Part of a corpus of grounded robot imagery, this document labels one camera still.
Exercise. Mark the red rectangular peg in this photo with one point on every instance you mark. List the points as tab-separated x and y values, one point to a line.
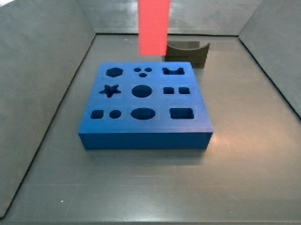
153	17

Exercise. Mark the blue shape-sorting block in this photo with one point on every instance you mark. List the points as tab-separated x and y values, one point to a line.
144	106

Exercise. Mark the dark grey curved cradle block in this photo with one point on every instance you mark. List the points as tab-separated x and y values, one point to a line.
187	51

